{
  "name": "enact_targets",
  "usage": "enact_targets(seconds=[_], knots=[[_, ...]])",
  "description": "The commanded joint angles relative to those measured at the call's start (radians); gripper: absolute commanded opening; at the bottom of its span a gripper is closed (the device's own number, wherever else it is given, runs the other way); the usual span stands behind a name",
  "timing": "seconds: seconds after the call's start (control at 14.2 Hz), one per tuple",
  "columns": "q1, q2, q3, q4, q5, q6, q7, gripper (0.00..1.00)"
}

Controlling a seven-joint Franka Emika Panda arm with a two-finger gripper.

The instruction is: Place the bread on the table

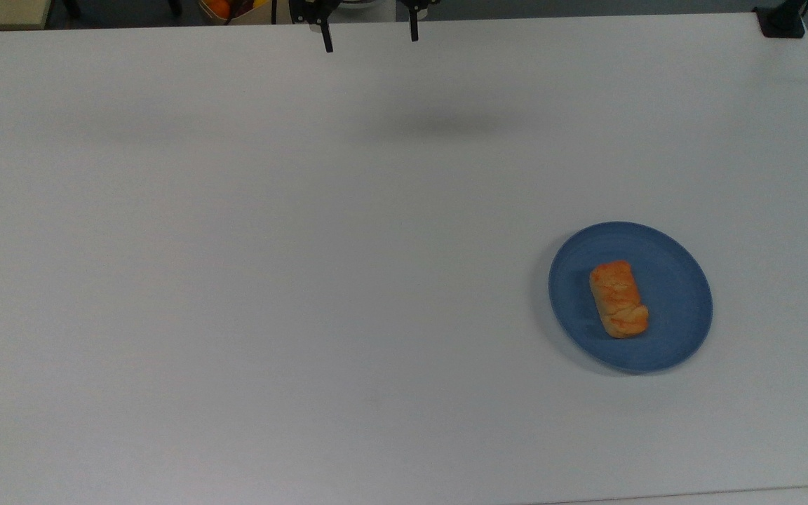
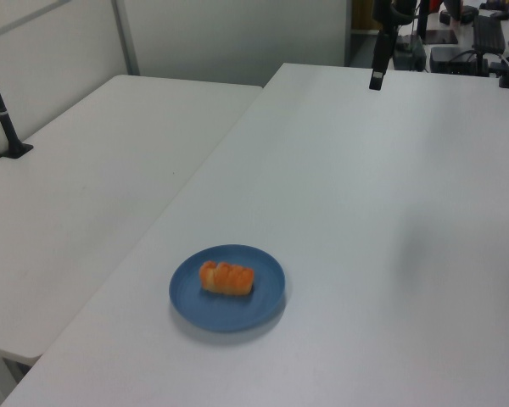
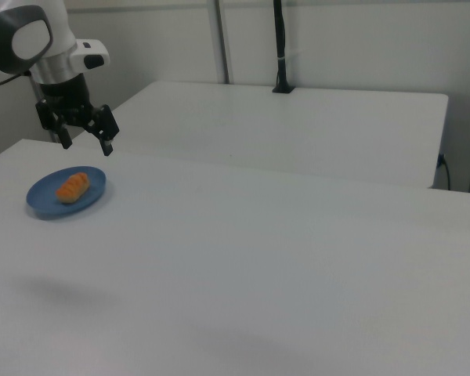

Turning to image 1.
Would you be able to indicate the black table clamp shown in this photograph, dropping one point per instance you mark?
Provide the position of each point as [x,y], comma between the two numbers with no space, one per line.
[781,22]

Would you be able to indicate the orange fruit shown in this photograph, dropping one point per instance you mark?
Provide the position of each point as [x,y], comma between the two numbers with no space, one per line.
[219,7]

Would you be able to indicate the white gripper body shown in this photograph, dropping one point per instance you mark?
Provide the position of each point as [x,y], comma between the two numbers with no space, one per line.
[369,2]

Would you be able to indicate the orange-brown bread roll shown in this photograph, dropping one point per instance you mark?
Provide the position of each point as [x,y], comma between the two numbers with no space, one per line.
[618,300]

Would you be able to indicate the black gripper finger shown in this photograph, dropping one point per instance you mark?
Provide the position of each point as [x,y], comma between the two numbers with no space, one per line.
[325,35]
[414,28]

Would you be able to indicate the blue round plate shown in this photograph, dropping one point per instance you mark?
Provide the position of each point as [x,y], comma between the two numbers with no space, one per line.
[677,294]

